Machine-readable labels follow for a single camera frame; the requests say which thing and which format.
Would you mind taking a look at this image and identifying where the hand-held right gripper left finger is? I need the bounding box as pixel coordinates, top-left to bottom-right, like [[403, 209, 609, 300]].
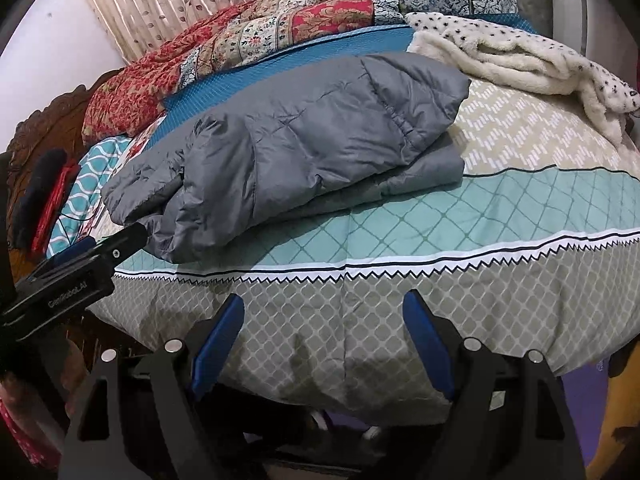
[[60, 294, 246, 480]]

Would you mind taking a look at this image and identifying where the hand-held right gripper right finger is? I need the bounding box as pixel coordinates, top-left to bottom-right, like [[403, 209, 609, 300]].
[[402, 289, 586, 480]]

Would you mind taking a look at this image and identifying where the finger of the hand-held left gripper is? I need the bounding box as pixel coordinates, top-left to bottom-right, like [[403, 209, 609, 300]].
[[47, 237, 98, 271], [92, 222, 151, 267]]

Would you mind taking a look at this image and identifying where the grey puffer jacket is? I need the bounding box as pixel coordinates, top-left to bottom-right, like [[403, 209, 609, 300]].
[[100, 52, 472, 265]]

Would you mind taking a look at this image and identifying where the red folded cloth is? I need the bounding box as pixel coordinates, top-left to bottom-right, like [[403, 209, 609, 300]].
[[30, 160, 81, 256]]

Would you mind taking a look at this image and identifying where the teal white patterned pillow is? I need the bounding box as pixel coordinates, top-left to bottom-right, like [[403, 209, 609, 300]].
[[50, 137, 133, 256]]

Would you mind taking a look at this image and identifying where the navy folded cloth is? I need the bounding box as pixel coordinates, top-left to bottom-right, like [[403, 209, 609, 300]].
[[12, 151, 68, 251]]

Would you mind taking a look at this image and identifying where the beige and teal bed sheet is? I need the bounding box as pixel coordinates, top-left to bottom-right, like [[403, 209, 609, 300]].
[[92, 77, 640, 423]]

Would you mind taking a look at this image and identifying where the carved wooden headboard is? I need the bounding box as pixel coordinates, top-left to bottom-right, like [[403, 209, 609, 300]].
[[0, 67, 126, 271]]

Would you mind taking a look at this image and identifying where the person's red patterned clothing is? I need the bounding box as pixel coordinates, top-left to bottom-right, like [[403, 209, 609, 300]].
[[0, 380, 61, 466]]

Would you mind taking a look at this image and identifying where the red patchwork quilt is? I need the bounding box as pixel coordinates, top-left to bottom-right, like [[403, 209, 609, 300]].
[[81, 0, 521, 148]]

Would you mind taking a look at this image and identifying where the teal mat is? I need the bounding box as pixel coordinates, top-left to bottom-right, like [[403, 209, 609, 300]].
[[127, 14, 526, 161]]

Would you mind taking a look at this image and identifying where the cream dotted fleece blanket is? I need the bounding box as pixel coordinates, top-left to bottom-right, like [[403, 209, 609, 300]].
[[404, 11, 640, 146]]

